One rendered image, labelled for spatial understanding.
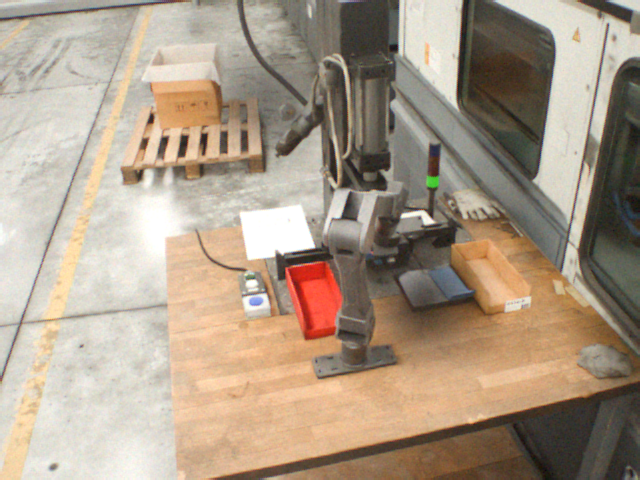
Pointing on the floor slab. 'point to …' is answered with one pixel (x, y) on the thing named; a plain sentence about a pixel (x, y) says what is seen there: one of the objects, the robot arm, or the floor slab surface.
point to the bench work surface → (380, 377)
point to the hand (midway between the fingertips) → (376, 253)
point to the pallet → (150, 133)
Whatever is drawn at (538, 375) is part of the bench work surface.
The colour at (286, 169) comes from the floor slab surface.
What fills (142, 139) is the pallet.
